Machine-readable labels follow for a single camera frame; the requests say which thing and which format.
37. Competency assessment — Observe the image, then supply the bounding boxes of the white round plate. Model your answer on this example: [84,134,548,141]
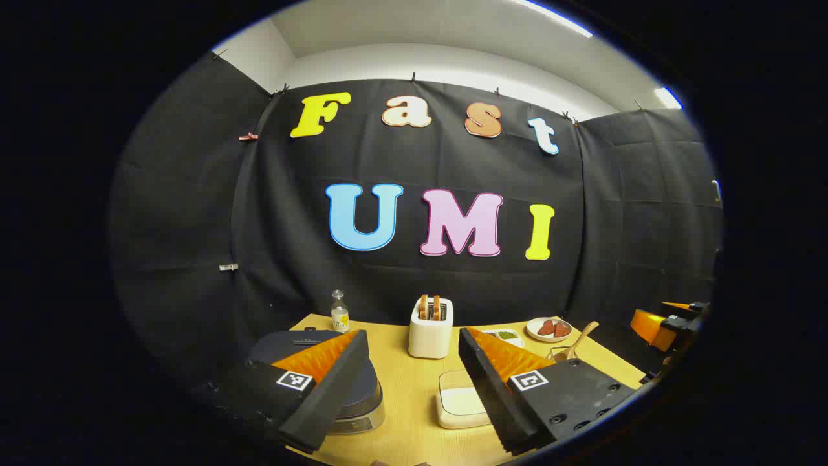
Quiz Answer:
[526,317,574,342]

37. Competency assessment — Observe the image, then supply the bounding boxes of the wooden spoon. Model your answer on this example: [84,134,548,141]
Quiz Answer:
[564,322,600,361]

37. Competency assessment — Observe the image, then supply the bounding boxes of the white divided grain dish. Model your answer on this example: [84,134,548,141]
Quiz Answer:
[482,329,526,348]

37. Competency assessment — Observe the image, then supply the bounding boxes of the dark grey rice cooker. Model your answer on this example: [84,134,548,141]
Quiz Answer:
[249,329,386,436]

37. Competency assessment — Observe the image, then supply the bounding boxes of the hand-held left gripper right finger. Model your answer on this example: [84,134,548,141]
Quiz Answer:
[458,327,638,456]

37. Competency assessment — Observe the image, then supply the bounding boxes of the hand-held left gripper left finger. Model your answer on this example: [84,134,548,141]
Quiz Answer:
[194,329,371,454]

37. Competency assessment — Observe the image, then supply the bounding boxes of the small glass bottle yellow label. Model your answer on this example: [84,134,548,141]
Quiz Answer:
[331,290,351,333]

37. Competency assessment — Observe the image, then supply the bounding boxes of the white toaster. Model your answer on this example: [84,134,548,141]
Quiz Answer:
[408,295,455,359]

